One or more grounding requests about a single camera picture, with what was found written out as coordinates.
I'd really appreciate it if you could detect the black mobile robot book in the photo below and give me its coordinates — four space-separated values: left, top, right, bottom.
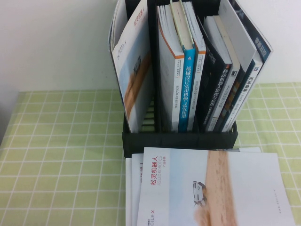
197 15 233 132

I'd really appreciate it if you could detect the robot lab photo brochure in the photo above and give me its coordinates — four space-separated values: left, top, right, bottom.
131 147 262 226

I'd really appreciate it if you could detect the dark blue cover magazine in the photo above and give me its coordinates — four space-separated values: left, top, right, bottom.
229 0 274 64

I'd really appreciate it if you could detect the desert cover robot brochure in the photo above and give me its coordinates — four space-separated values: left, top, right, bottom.
111 0 152 131

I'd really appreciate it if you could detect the blue spine mechanical book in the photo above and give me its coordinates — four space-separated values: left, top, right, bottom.
169 0 196 132

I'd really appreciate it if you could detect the plain white brochure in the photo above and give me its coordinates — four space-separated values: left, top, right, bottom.
125 157 134 226

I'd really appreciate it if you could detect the large plain white booklet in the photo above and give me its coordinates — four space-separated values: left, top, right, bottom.
218 0 257 71

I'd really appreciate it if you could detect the black plastic book holder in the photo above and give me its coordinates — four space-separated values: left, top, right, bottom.
121 0 238 158

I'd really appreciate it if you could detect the thin white brochure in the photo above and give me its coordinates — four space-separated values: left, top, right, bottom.
108 0 129 51

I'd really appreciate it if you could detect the car book white spine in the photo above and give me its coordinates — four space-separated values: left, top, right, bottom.
215 58 264 132

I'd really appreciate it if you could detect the white book orange band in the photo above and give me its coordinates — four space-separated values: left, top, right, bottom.
156 4 185 131
182 1 207 131

